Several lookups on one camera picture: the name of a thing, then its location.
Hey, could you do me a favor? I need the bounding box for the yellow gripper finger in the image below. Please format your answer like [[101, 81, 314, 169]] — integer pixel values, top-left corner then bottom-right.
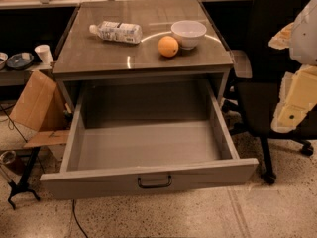
[[270, 65, 317, 133], [268, 23, 293, 50]]

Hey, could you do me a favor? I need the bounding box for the white paper cup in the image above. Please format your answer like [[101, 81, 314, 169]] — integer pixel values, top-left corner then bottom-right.
[[35, 45, 53, 64]]

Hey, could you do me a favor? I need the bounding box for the dark blue plate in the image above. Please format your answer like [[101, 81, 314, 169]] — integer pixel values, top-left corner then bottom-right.
[[6, 52, 34, 70]]

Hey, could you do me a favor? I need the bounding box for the black drawer handle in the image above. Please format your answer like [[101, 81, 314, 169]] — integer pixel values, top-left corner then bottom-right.
[[137, 175, 172, 189]]

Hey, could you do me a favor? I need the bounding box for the brown cardboard box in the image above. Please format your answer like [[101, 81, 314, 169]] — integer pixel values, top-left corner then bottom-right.
[[10, 70, 69, 148]]

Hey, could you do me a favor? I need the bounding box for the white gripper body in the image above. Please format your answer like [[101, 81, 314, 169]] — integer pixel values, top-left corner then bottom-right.
[[289, 0, 317, 65]]

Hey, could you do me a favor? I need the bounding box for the open grey top drawer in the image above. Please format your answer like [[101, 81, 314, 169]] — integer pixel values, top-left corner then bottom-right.
[[41, 79, 258, 199]]

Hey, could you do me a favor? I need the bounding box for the white bowl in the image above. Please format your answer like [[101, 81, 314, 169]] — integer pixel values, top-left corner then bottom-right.
[[171, 20, 207, 50]]

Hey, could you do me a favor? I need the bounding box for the low side shelf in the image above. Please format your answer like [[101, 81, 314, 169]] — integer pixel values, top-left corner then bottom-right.
[[0, 63, 53, 86]]

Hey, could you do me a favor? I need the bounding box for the black floor cable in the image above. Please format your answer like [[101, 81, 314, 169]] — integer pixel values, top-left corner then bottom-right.
[[71, 199, 89, 238]]

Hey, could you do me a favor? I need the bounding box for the black metal stand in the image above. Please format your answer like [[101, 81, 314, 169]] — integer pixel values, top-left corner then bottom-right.
[[0, 147, 40, 209]]

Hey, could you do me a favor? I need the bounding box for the orange fruit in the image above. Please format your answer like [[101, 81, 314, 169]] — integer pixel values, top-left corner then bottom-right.
[[158, 36, 178, 58]]

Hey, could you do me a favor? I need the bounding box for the round metal can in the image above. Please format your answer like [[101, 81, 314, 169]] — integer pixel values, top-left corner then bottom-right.
[[0, 151, 25, 175]]

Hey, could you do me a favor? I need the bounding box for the grey drawer cabinet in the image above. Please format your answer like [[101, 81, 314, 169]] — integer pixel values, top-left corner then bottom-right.
[[53, 0, 232, 107]]

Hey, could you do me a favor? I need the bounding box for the clear plastic water bottle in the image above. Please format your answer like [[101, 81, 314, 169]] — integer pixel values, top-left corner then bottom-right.
[[89, 21, 143, 45]]

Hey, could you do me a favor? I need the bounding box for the black office chair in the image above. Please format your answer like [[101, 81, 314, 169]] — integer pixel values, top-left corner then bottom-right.
[[230, 0, 317, 184]]

